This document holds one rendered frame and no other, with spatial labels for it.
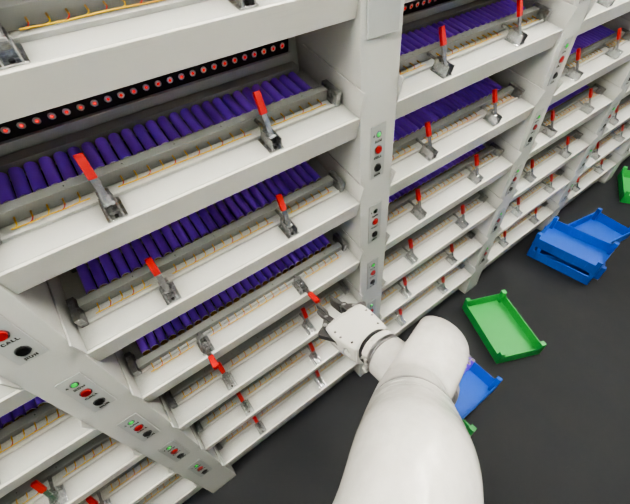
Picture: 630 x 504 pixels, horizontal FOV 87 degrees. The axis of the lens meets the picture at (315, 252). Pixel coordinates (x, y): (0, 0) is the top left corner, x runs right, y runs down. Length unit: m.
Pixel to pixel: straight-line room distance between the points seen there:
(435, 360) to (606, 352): 1.49
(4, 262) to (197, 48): 0.37
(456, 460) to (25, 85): 0.50
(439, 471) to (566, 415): 1.49
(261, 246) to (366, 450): 0.52
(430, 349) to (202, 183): 0.42
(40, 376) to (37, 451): 0.24
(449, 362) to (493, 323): 1.32
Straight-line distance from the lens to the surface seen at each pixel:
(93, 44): 0.49
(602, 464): 1.70
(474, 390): 1.59
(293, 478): 1.48
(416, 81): 0.82
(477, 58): 0.97
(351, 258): 0.92
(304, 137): 0.63
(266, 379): 1.19
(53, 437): 0.92
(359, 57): 0.65
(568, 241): 2.22
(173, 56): 0.50
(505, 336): 1.79
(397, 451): 0.24
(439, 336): 0.52
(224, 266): 0.69
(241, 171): 0.57
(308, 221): 0.74
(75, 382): 0.74
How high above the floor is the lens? 1.44
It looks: 46 degrees down
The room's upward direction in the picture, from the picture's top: 8 degrees counter-clockwise
